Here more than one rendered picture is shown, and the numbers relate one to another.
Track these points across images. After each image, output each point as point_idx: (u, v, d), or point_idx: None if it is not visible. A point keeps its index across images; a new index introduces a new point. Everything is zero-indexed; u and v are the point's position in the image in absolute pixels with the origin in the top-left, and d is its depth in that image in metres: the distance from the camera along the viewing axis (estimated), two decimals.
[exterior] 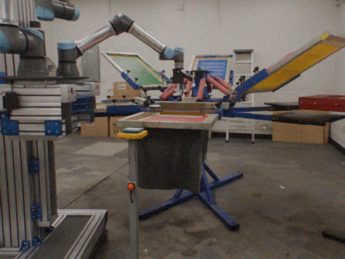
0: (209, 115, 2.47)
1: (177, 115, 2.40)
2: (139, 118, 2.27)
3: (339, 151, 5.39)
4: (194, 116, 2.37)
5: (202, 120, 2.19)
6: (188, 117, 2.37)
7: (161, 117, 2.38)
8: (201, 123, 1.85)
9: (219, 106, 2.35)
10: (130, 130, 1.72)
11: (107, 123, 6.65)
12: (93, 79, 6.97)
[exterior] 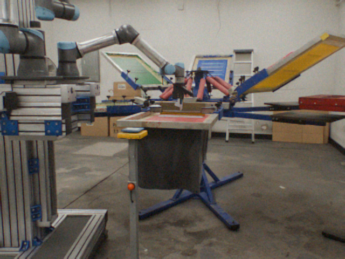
0: (209, 115, 2.47)
1: (177, 115, 2.40)
2: (139, 118, 2.27)
3: (339, 151, 5.39)
4: (194, 116, 2.37)
5: (202, 120, 2.19)
6: (188, 117, 2.37)
7: (161, 117, 2.38)
8: (201, 123, 1.85)
9: (219, 106, 2.35)
10: (130, 130, 1.72)
11: (107, 123, 6.65)
12: (93, 79, 6.97)
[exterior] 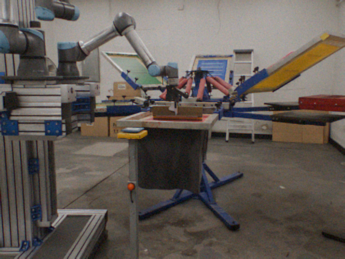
0: (209, 115, 2.47)
1: None
2: (139, 118, 2.27)
3: (339, 151, 5.39)
4: None
5: (202, 121, 2.19)
6: None
7: None
8: (201, 123, 1.85)
9: (219, 106, 2.35)
10: (130, 130, 1.72)
11: (107, 123, 6.65)
12: (93, 79, 6.97)
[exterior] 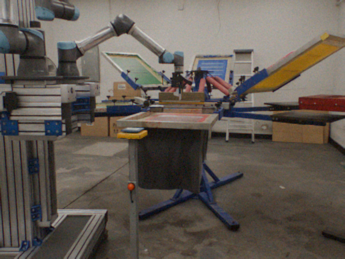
0: (209, 115, 2.47)
1: (177, 115, 2.40)
2: (139, 118, 2.27)
3: (339, 151, 5.39)
4: (194, 116, 2.37)
5: (202, 120, 2.19)
6: (188, 117, 2.37)
7: (161, 117, 2.38)
8: (201, 123, 1.85)
9: (219, 106, 2.35)
10: (130, 130, 1.72)
11: (107, 123, 6.65)
12: (93, 79, 6.97)
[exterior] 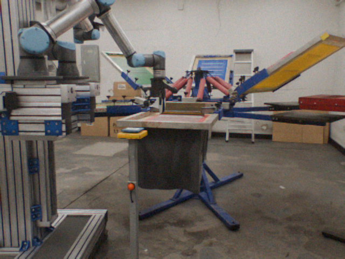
0: (209, 115, 2.47)
1: (177, 115, 2.40)
2: (139, 118, 2.27)
3: (339, 151, 5.39)
4: (194, 116, 2.37)
5: (202, 120, 2.19)
6: (188, 117, 2.37)
7: (161, 117, 2.38)
8: (201, 123, 1.85)
9: (219, 106, 2.35)
10: (130, 130, 1.72)
11: (107, 123, 6.65)
12: (93, 79, 6.97)
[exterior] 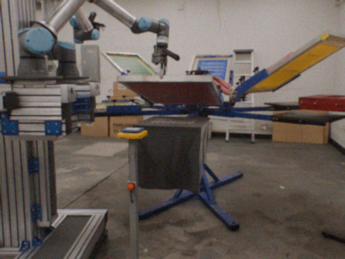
0: None
1: None
2: None
3: (339, 151, 5.39)
4: None
5: (203, 93, 2.18)
6: None
7: (161, 96, 2.36)
8: (202, 75, 1.84)
9: (219, 87, 2.35)
10: (130, 130, 1.72)
11: (107, 123, 6.65)
12: (93, 79, 6.97)
